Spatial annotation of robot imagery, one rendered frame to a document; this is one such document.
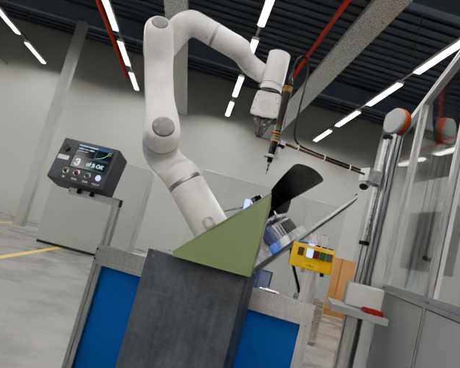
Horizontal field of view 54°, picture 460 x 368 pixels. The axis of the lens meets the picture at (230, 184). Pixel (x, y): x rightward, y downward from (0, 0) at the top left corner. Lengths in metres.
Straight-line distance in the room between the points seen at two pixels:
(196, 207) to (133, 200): 7.80
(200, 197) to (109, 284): 0.67
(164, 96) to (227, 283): 0.65
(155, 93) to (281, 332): 0.98
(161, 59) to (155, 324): 0.87
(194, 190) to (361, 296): 1.12
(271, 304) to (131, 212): 7.58
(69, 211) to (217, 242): 8.23
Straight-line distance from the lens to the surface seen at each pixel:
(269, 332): 1.78
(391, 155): 2.59
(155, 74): 1.59
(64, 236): 9.42
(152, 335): 1.36
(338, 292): 10.16
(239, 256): 1.24
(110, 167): 1.90
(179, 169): 1.43
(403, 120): 2.62
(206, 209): 1.40
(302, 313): 1.75
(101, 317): 1.94
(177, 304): 1.33
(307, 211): 7.85
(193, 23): 1.74
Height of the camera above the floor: 1.02
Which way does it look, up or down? 7 degrees up
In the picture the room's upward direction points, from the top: 15 degrees clockwise
